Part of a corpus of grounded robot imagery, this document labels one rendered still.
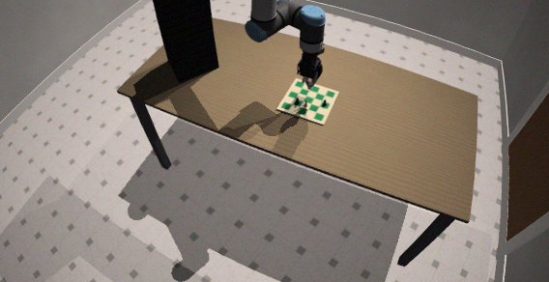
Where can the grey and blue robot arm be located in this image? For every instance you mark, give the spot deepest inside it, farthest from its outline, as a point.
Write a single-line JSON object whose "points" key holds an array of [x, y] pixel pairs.
{"points": [[268, 17]]}

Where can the green and cream chessboard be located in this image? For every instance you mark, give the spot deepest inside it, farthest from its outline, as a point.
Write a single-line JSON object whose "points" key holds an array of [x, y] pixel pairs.
{"points": [[315, 112]]}

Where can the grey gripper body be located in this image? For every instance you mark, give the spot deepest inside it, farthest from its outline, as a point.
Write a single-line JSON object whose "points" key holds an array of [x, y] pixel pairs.
{"points": [[307, 68]]}

